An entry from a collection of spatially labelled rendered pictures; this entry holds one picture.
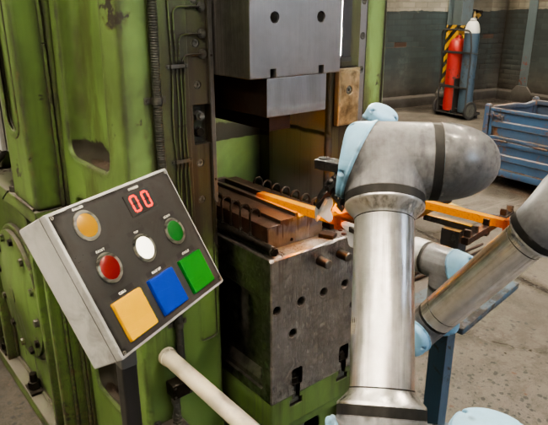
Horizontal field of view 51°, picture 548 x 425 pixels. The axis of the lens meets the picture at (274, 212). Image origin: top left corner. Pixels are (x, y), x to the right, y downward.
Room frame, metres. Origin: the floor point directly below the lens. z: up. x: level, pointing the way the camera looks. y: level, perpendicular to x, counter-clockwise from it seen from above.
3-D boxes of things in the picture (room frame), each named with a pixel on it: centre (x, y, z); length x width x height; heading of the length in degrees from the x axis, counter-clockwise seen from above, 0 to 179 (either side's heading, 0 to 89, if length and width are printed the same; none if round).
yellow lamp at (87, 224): (0.96, 0.33, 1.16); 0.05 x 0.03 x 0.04; 129
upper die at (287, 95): (1.65, 0.07, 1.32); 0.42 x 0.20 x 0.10; 39
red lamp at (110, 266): (0.95, 0.29, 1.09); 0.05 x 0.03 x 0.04; 129
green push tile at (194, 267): (1.11, 0.17, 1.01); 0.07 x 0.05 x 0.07; 154
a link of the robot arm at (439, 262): (1.14, -0.37, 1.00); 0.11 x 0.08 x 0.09; 39
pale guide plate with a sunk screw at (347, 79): (1.79, -0.22, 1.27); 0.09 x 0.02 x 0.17; 129
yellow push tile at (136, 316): (0.93, 0.25, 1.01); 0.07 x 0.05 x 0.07; 154
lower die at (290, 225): (1.65, 0.07, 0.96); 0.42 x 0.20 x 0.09; 39
